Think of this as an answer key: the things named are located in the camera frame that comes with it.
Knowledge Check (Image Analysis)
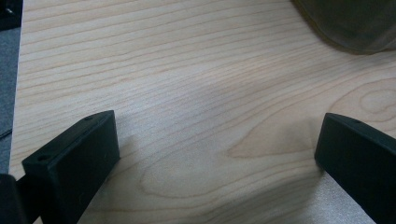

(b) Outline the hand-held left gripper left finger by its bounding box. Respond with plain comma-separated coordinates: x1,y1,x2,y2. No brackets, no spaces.
21,109,121,224

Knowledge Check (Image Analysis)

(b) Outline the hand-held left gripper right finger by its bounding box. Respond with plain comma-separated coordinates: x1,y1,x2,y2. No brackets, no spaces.
314,112,396,224

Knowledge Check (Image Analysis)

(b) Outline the translucent brown storage box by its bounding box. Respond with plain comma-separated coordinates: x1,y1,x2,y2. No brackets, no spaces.
290,0,396,56

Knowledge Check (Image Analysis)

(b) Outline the black stand base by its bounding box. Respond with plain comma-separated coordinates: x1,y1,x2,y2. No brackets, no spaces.
0,0,23,31

